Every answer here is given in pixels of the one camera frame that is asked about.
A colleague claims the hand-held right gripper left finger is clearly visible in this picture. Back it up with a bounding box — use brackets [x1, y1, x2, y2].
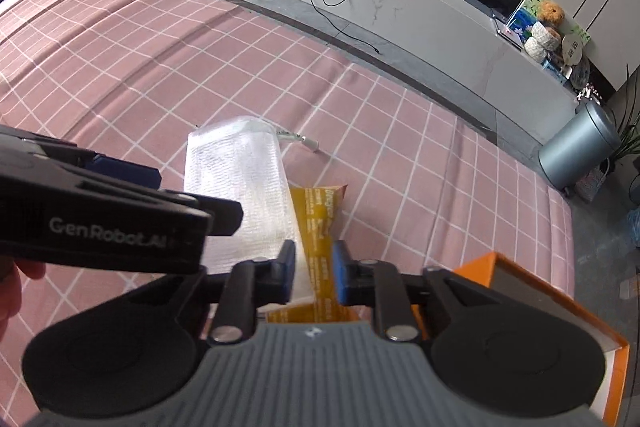
[127, 239, 298, 345]

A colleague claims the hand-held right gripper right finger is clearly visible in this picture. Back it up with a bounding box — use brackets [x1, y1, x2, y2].
[332, 241, 496, 342]

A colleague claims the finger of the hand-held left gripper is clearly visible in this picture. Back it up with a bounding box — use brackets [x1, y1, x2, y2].
[160, 189, 245, 238]
[0, 125, 162, 191]

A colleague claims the white packet with yellow label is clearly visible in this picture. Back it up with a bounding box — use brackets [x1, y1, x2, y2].
[184, 116, 362, 325]

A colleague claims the orange cardboard box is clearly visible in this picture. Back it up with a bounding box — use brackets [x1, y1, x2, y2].
[410, 252, 631, 427]

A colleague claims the person's left hand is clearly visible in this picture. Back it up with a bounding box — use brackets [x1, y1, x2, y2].
[0, 256, 47, 334]

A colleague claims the pink checked blanket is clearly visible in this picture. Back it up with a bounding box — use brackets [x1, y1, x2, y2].
[0, 0, 576, 427]

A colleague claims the grey metal trash can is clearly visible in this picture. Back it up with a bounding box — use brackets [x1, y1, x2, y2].
[538, 99, 622, 198]

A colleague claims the white marble low cabinet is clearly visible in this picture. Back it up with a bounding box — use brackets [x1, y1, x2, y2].
[101, 0, 583, 142]

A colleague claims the woven plant pot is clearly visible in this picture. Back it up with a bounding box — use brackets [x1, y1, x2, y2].
[530, 22, 562, 48]
[522, 38, 551, 60]

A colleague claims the small black white figurine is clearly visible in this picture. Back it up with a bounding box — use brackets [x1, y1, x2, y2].
[575, 82, 604, 104]

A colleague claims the long-leaf potted plant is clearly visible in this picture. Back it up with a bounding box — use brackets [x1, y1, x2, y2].
[600, 64, 640, 188]

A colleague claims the round white plaque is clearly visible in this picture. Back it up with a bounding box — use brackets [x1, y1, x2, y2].
[559, 34, 585, 64]

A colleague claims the orange plush toy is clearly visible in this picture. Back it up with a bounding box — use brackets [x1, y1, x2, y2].
[536, 1, 566, 26]

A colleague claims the white charging cable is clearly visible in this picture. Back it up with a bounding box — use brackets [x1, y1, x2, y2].
[274, 128, 321, 152]

